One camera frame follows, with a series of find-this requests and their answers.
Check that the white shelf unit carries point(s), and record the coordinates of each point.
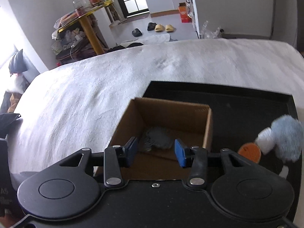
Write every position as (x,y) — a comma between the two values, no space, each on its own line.
(191,14)

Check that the white fuzzy blanket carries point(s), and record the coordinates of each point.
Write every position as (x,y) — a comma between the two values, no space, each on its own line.
(80,104)

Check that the clear glass jar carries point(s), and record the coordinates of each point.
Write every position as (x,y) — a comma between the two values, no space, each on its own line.
(79,6)

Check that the clear plastic bag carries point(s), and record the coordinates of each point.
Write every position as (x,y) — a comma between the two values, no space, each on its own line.
(207,33)

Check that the black tray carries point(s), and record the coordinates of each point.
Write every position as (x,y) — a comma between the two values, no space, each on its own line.
(237,194)

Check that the black slipper far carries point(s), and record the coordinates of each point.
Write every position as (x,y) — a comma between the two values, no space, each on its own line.
(151,26)

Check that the light blue fluffy plush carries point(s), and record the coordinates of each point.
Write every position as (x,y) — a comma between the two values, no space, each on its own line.
(288,138)

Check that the clutter pile under table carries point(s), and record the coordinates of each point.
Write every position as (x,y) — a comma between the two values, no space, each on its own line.
(72,45)

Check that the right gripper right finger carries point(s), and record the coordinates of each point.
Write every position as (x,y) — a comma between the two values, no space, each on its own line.
(196,159)

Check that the dark grey knitted cloth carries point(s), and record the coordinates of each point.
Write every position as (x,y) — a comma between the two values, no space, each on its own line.
(156,138)

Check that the yellow round table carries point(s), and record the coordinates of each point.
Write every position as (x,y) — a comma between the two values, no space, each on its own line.
(87,27)

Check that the brown cardboard box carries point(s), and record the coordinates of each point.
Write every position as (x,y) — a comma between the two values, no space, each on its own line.
(157,123)

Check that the orange cardboard box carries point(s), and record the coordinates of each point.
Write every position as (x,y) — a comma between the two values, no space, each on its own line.
(183,11)

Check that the beige slipper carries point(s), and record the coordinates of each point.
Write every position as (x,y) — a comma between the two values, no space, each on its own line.
(169,28)
(159,28)

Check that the black slipper near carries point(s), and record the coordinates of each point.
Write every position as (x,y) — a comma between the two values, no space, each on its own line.
(136,33)

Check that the beige slipper left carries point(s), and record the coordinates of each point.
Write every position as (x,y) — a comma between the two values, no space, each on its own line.
(159,28)

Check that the black slipper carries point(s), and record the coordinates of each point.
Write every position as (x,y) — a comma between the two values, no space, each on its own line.
(136,33)
(151,26)

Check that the black bag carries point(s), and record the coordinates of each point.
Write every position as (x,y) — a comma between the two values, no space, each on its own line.
(17,64)

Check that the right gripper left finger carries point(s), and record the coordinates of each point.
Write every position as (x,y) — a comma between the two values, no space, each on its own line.
(115,158)

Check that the white soft object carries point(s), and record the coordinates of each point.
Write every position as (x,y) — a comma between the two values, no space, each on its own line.
(265,140)

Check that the orange round soft toy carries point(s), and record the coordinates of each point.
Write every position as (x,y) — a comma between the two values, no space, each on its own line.
(250,151)

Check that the beige slipper right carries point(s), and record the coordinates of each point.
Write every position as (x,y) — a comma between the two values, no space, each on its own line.
(169,28)

